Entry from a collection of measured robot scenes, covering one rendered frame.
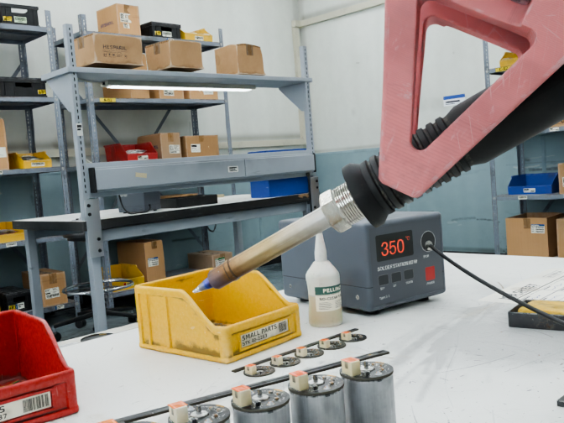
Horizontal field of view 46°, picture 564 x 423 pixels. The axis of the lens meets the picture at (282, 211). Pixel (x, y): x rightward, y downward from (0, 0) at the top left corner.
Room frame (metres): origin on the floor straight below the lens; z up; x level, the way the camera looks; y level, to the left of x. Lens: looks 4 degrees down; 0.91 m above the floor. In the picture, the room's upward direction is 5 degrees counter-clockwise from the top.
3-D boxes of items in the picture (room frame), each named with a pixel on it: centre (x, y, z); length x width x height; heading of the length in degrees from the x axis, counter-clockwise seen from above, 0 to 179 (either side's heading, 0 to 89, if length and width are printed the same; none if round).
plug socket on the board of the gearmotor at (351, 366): (0.30, -0.03, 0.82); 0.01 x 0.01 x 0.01; 30
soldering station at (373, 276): (0.75, -0.08, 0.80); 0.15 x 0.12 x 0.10; 35
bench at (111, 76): (3.40, 0.53, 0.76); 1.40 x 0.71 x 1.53; 134
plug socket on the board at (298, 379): (0.29, 0.00, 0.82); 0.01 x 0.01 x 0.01; 30
